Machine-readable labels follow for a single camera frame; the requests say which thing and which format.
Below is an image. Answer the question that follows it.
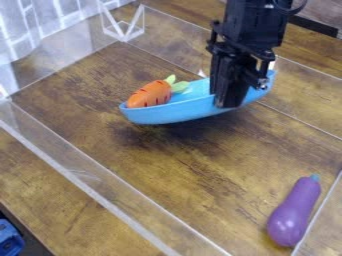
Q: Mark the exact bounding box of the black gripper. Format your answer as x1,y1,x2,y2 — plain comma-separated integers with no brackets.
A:
208,0,295,108

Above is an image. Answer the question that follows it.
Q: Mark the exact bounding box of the blue round plastic tray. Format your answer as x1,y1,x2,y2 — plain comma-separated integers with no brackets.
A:
118,69,277,126

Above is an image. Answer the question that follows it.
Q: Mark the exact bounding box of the orange toy carrot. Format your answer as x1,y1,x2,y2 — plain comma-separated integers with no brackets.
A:
126,75,190,108

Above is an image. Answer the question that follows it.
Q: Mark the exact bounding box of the purple toy eggplant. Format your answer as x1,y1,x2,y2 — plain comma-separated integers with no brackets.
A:
268,174,323,247

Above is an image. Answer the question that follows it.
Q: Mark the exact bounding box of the black bar in background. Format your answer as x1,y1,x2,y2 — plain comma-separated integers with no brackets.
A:
289,16,339,38

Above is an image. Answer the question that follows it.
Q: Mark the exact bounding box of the white sheer curtain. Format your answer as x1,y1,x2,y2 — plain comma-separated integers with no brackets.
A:
0,0,136,66

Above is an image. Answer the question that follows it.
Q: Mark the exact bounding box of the blue object at corner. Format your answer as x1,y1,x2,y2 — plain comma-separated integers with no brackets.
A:
0,219,26,256

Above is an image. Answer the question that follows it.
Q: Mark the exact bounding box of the clear acrylic enclosure wall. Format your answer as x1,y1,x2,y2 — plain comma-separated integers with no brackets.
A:
0,0,342,256

